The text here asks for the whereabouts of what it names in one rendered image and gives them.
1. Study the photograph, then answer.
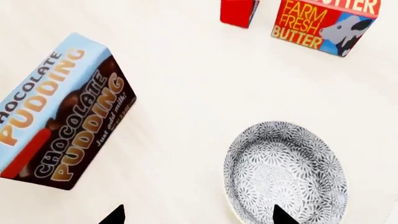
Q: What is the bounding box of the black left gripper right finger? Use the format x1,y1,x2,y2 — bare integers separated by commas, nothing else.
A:
272,204,302,224

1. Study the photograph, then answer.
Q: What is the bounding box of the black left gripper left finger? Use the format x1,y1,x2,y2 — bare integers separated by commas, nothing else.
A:
98,204,126,224

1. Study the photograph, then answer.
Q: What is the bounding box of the black and white patterned plate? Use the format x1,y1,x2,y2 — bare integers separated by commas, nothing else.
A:
223,120,349,224

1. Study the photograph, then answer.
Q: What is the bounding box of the chocolate pudding box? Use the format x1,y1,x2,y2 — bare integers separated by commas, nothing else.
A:
0,32,138,191

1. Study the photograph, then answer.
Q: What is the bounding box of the farm fresh butter box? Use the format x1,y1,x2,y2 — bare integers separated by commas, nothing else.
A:
270,0,382,58

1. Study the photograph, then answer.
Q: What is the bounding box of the red carton box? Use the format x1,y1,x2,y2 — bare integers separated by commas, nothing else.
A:
220,0,261,29

